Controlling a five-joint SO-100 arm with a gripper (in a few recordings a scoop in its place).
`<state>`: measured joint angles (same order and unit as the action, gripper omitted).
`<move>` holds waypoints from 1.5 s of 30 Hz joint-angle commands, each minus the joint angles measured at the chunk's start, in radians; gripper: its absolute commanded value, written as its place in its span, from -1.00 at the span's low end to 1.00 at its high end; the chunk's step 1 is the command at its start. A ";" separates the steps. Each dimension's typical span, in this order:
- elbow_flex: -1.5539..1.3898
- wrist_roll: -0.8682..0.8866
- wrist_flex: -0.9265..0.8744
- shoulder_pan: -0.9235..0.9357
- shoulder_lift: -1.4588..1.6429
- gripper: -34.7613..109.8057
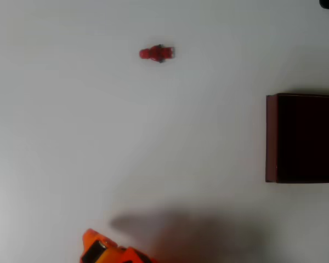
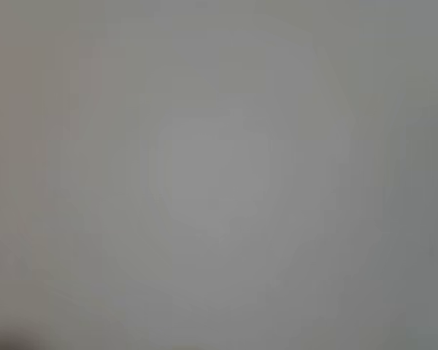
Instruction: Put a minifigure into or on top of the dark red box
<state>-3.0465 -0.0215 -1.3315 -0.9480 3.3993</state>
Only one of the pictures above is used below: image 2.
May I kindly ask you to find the dark blurred object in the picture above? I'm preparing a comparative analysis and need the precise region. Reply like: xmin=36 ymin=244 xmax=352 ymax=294
xmin=0 ymin=327 xmax=41 ymax=350

